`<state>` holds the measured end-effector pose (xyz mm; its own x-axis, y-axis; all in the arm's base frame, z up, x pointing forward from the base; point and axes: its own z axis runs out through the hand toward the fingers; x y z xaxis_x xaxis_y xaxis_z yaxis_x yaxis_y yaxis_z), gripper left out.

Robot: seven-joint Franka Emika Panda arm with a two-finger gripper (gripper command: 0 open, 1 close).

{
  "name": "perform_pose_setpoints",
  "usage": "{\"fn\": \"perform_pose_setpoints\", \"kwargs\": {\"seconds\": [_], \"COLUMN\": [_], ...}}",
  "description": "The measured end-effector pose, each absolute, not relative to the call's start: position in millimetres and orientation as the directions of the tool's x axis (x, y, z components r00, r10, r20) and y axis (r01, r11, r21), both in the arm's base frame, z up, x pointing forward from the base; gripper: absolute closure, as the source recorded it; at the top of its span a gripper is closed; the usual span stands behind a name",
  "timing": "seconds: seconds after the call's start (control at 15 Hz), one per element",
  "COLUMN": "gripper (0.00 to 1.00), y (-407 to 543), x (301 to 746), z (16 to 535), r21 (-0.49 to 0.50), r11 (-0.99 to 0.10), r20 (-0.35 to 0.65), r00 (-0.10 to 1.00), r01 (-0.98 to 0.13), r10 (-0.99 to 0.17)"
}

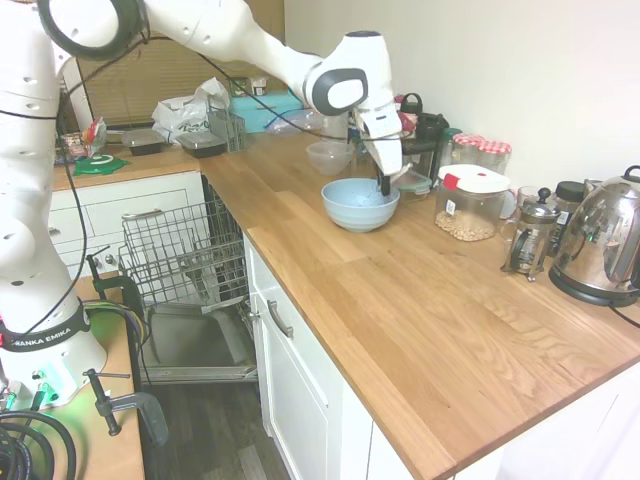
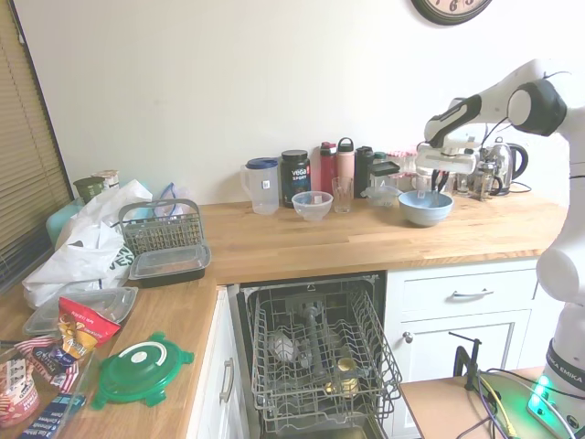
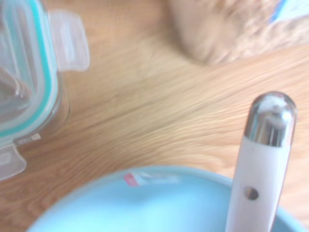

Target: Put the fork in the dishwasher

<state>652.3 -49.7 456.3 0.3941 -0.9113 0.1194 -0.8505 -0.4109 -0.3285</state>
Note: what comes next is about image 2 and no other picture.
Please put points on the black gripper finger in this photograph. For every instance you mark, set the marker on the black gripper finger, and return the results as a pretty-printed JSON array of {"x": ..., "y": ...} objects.
[
  {"x": 446, "y": 180},
  {"x": 436, "y": 180}
]

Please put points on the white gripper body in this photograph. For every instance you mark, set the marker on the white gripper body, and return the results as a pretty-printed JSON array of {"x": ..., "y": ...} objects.
[{"x": 445, "y": 161}]

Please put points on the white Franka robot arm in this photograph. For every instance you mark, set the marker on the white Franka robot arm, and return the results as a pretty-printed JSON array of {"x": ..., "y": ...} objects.
[{"x": 562, "y": 274}]

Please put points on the dishwasher door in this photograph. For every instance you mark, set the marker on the dishwasher door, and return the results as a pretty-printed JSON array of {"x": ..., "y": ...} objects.
[{"x": 320, "y": 433}]

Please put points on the jar red checkered lid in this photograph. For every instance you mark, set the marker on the jar red checkered lid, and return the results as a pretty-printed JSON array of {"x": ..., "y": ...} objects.
[
  {"x": 396, "y": 154},
  {"x": 411, "y": 153}
]

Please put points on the light blue bowl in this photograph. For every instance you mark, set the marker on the light blue bowl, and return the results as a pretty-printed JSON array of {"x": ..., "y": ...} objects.
[{"x": 425, "y": 215}]

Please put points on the glass French press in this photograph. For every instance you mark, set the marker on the glass French press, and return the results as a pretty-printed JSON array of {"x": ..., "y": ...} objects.
[{"x": 486, "y": 180}]

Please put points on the clear canister dark lid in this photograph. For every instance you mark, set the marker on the clear canister dark lid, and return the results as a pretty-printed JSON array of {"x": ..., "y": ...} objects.
[{"x": 383, "y": 176}]

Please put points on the jar dark green lid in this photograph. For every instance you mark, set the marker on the jar dark green lid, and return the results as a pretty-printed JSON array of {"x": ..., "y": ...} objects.
[{"x": 380, "y": 157}]

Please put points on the stainless steel electric kettle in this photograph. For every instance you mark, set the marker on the stainless steel electric kettle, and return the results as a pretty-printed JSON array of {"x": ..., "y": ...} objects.
[{"x": 507, "y": 160}]

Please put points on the black water bottle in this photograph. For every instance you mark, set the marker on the black water bottle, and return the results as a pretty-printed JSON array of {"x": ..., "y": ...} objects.
[{"x": 363, "y": 171}]

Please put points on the pink water bottle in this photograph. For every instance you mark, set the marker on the pink water bottle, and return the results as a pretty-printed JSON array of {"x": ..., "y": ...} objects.
[{"x": 346, "y": 160}]

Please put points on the clear drinking glass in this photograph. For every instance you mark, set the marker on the clear drinking glass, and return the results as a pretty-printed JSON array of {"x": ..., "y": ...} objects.
[{"x": 343, "y": 196}]

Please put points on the red water bottle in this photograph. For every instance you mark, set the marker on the red water bottle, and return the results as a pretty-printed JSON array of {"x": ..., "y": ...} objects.
[{"x": 327, "y": 169}]

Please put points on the clear plastic bowl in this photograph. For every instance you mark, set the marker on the clear plastic bowl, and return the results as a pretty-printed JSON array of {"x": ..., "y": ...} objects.
[{"x": 311, "y": 208}]

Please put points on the black Vega protein tub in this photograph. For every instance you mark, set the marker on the black Vega protein tub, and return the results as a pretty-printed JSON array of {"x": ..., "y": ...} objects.
[{"x": 296, "y": 178}]

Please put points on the round metal cabinet knob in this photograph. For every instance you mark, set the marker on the round metal cabinet knob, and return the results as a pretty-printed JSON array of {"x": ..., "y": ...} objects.
[{"x": 408, "y": 337}]

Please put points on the clear pitcher blue lid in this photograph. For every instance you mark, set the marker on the clear pitcher blue lid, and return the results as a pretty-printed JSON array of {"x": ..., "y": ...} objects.
[{"x": 262, "y": 187}]

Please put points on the black table clamp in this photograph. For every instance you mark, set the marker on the black table clamp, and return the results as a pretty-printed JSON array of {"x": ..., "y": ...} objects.
[{"x": 466, "y": 361}]

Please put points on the glass jar gold lid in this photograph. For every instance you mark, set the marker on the glass jar gold lid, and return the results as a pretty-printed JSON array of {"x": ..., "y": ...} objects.
[{"x": 347, "y": 370}]

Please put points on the white cup in rack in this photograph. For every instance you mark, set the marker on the white cup in rack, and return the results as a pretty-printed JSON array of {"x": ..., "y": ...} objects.
[{"x": 281, "y": 347}]

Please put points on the clear zip bag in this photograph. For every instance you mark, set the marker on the clear zip bag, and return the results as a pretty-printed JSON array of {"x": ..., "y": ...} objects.
[{"x": 171, "y": 201}]

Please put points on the grey cutlery basket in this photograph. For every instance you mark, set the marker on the grey cutlery basket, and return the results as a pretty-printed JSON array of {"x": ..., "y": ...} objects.
[{"x": 160, "y": 228}]

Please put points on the white yogurt cup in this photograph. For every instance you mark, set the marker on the white yogurt cup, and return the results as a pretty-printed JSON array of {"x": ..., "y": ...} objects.
[{"x": 107, "y": 179}]

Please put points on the dark green cup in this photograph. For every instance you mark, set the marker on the dark green cup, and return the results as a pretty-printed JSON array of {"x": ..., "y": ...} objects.
[{"x": 87, "y": 189}]

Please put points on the white plastic shopping bag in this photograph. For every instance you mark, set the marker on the white plastic shopping bag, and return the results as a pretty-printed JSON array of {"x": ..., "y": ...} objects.
[{"x": 91, "y": 247}]

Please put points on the green round container lid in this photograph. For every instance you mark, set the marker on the green round container lid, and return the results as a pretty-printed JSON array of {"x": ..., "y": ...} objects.
[{"x": 137, "y": 370}]

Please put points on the teal plastic box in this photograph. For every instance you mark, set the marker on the teal plastic box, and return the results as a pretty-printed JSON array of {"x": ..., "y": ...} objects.
[{"x": 61, "y": 219}]

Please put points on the red yellow snack bag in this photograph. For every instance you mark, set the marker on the red yellow snack bag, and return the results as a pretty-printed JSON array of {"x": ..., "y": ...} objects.
[{"x": 84, "y": 327}]

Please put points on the brown window blind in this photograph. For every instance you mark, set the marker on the brown window blind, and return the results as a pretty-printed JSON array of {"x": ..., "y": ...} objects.
[{"x": 27, "y": 160}]

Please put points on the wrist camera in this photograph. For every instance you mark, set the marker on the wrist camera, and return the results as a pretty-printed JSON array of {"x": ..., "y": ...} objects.
[{"x": 468, "y": 144}]

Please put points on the black round wall clock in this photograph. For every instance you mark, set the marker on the black round wall clock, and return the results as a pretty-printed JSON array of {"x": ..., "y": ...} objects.
[{"x": 450, "y": 11}]

